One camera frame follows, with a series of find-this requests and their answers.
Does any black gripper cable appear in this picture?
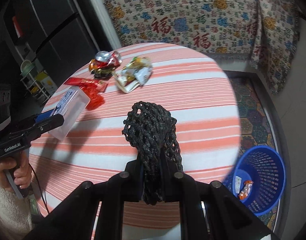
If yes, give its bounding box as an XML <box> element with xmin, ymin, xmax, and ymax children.
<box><xmin>29</xmin><ymin>164</ymin><xmax>49</xmax><ymax>214</ymax></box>

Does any yellow white box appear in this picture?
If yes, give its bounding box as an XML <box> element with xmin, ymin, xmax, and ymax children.
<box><xmin>36</xmin><ymin>71</ymin><xmax>57</xmax><ymax>93</ymax></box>

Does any small storage rack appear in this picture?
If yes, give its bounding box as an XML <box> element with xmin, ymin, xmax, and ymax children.
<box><xmin>20</xmin><ymin>60</ymin><xmax>59</xmax><ymax>105</ymax></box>

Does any crushed red drink can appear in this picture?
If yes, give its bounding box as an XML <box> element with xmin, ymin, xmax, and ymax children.
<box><xmin>89</xmin><ymin>51</ymin><xmax>122</xmax><ymax>74</ymax></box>

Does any black refrigerator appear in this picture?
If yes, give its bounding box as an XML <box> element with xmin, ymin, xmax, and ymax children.
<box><xmin>0</xmin><ymin>0</ymin><xmax>101</xmax><ymax>85</ymax></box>

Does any person's left hand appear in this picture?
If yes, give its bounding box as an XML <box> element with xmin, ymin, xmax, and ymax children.
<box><xmin>0</xmin><ymin>152</ymin><xmax>33</xmax><ymax>190</ymax></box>

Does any orange candy wrapper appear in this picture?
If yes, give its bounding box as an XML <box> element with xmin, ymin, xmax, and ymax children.
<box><xmin>239</xmin><ymin>180</ymin><xmax>253</xmax><ymax>200</ymax></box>

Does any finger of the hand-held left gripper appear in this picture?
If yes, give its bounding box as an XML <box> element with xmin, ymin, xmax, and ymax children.
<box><xmin>34</xmin><ymin>112</ymin><xmax>56</xmax><ymax>122</ymax></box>
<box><xmin>11</xmin><ymin>115</ymin><xmax>65</xmax><ymax>140</ymax></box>

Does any red cellophane wrapper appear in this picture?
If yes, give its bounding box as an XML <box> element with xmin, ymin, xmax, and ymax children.
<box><xmin>84</xmin><ymin>89</ymin><xmax>105</xmax><ymax>111</ymax></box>

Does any hexagon patterned rug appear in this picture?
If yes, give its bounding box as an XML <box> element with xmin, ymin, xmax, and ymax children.
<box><xmin>228</xmin><ymin>77</ymin><xmax>282</xmax><ymax>230</ymax></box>

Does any white blue small wrapper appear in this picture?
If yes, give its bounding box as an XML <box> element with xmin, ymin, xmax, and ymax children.
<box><xmin>233</xmin><ymin>176</ymin><xmax>243</xmax><ymax>195</ymax></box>

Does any black mesh net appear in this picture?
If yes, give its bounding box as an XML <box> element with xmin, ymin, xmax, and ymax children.
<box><xmin>122</xmin><ymin>101</ymin><xmax>183</xmax><ymax>205</ymax></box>

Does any clear plastic box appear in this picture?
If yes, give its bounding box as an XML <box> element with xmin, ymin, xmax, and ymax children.
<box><xmin>48</xmin><ymin>86</ymin><xmax>91</xmax><ymax>140</ymax></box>

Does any pale green bowl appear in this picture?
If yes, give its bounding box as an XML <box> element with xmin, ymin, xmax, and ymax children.
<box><xmin>21</xmin><ymin>60</ymin><xmax>36</xmax><ymax>77</ymax></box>

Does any red packet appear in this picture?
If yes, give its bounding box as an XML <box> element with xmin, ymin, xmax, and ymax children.
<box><xmin>64</xmin><ymin>78</ymin><xmax>108</xmax><ymax>92</ymax></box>

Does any striped pink white tablecloth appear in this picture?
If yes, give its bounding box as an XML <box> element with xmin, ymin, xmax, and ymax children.
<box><xmin>29</xmin><ymin>42</ymin><xmax>241</xmax><ymax>230</ymax></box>

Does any blue plastic waste basket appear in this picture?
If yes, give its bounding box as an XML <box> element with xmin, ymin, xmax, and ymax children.
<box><xmin>222</xmin><ymin>145</ymin><xmax>286</xmax><ymax>217</ymax></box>

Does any patterned sofa cover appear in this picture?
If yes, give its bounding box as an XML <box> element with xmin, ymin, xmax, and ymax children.
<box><xmin>101</xmin><ymin>0</ymin><xmax>302</xmax><ymax>96</ymax></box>

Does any white printed snack wrapper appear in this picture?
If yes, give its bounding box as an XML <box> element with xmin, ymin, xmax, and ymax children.
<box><xmin>112</xmin><ymin>56</ymin><xmax>153</xmax><ymax>94</ymax></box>

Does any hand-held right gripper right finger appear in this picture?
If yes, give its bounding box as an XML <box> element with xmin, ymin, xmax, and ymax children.
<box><xmin>163</xmin><ymin>154</ymin><xmax>281</xmax><ymax>240</ymax></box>

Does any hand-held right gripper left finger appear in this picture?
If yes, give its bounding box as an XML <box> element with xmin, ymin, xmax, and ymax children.
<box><xmin>23</xmin><ymin>160</ymin><xmax>144</xmax><ymax>240</ymax></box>

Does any person's left forearm white sleeve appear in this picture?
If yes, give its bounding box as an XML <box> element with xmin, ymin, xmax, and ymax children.
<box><xmin>0</xmin><ymin>179</ymin><xmax>34</xmax><ymax>240</ymax></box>

